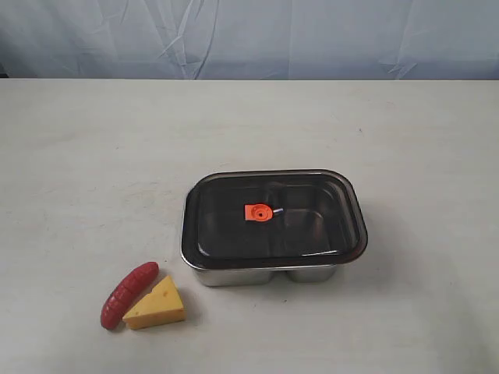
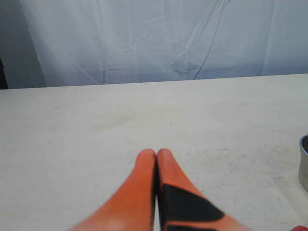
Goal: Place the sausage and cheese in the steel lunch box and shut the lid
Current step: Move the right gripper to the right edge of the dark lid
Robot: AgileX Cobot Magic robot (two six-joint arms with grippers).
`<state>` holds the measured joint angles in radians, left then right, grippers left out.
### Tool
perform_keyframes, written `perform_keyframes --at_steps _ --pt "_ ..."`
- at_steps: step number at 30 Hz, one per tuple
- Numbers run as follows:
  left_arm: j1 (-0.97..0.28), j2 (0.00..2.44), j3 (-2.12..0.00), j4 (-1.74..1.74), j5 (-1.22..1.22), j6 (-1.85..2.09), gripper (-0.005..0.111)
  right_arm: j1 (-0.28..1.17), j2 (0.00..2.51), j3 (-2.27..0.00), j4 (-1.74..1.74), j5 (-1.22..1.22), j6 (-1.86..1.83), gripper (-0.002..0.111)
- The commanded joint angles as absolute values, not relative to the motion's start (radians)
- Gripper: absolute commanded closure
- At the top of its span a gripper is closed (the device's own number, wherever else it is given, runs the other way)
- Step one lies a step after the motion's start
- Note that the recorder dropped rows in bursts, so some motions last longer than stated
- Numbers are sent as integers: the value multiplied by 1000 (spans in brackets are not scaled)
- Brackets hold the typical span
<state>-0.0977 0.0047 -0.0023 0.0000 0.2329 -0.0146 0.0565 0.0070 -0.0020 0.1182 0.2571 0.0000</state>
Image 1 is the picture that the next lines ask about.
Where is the transparent dark lunch box lid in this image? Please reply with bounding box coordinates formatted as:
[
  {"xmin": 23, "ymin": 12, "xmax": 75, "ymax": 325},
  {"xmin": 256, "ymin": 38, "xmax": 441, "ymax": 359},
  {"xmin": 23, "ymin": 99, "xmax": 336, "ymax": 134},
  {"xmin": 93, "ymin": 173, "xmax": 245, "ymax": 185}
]
[{"xmin": 182, "ymin": 168, "xmax": 370, "ymax": 271}]

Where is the yellow toy cheese wedge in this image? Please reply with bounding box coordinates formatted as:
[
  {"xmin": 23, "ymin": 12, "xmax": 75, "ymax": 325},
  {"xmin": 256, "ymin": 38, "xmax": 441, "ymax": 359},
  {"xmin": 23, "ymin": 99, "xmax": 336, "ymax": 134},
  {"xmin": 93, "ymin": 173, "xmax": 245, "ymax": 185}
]
[{"xmin": 122, "ymin": 276, "xmax": 186, "ymax": 330}]

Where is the red toy sausage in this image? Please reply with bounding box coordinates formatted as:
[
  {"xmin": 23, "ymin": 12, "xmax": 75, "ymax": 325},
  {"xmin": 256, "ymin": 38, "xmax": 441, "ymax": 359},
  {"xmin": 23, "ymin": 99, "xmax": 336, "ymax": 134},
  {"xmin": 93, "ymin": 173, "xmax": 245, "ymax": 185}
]
[{"xmin": 100, "ymin": 262, "xmax": 159, "ymax": 330}]

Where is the steel two-compartment lunch box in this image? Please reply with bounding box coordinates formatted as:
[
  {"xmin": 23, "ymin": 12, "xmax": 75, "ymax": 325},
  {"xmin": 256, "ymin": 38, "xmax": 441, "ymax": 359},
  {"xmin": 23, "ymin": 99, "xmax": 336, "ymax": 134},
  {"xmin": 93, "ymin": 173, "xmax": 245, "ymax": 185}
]
[{"xmin": 180, "ymin": 169, "xmax": 370, "ymax": 288}]

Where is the light blue backdrop cloth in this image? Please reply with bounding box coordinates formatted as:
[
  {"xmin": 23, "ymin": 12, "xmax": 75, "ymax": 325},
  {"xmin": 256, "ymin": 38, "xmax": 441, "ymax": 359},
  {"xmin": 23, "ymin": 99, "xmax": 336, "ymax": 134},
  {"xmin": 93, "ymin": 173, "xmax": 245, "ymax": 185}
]
[{"xmin": 1, "ymin": 1, "xmax": 498, "ymax": 80}]

